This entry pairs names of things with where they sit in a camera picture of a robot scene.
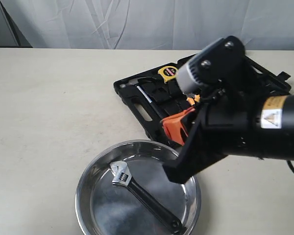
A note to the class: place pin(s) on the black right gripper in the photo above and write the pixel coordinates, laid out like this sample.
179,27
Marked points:
239,87

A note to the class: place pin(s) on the black plastic tool case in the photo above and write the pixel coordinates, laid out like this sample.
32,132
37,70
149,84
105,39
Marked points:
161,98

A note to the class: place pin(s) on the black handled adjustable wrench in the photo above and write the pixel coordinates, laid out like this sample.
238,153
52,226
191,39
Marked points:
123,177

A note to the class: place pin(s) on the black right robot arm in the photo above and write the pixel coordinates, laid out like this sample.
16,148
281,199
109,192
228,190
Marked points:
276,109

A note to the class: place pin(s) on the yellow measuring tape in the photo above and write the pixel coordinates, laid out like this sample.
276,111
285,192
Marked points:
168,73

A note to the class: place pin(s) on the white backdrop curtain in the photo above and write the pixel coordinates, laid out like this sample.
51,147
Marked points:
146,24

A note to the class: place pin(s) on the round stainless steel tray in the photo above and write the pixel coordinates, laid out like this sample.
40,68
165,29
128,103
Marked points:
125,191

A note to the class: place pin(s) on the yellow handled pliers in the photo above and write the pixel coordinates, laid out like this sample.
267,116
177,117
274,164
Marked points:
193,99

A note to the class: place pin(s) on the black handled claw hammer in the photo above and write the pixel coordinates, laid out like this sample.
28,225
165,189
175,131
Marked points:
155,107

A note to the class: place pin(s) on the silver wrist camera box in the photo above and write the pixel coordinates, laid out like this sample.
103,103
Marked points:
215,62

